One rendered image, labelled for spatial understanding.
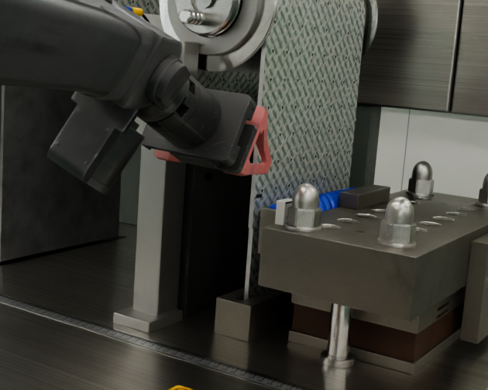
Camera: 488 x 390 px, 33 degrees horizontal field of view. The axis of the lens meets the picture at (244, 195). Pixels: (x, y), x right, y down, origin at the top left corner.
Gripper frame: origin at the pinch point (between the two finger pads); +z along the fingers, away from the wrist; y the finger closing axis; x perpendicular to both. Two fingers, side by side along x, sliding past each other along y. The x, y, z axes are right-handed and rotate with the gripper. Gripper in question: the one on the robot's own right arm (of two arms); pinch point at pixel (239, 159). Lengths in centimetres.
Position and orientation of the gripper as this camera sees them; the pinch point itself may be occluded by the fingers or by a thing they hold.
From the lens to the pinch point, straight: 81.2
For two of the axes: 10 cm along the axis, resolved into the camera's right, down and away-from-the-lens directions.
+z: 4.6, 3.6, 8.1
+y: 8.2, 1.9, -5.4
